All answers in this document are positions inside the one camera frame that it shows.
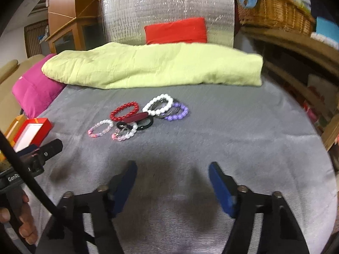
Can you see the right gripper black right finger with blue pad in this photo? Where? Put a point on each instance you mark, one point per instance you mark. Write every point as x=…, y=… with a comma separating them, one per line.
x=280, y=232

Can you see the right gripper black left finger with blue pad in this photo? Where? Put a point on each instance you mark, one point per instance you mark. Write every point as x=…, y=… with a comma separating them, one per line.
x=88, y=218

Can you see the maroon oval hair clip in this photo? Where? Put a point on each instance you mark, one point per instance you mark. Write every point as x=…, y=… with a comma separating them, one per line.
x=136, y=117

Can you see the red jewelry box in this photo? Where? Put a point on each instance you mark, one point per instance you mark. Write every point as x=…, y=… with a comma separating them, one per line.
x=32, y=132

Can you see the person's left hand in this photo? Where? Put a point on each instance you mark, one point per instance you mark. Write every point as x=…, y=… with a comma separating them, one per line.
x=27, y=229

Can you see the orange cardboard box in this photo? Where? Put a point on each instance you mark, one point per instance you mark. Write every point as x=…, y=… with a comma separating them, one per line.
x=14, y=127

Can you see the magenta pink pillow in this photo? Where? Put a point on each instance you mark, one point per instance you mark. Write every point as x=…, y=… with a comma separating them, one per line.
x=34, y=91

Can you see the beige sofa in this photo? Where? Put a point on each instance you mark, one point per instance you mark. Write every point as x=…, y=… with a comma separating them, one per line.
x=10, y=73

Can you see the light green folded blanket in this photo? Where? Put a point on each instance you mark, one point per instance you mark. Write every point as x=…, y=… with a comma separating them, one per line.
x=114, y=66

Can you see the wooden cabinet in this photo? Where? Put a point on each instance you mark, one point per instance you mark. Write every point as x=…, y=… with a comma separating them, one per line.
x=70, y=22

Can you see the wooden shelf unit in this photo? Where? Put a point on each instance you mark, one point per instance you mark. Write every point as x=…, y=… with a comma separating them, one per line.
x=305, y=67

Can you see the silver foil insulation sheet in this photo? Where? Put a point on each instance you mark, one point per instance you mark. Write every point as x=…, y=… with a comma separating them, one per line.
x=124, y=21

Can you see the red small pillow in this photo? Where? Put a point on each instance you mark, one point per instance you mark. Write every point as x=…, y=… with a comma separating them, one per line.
x=191, y=30

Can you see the wicker basket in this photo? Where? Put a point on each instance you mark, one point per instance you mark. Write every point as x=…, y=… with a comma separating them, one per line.
x=285, y=15

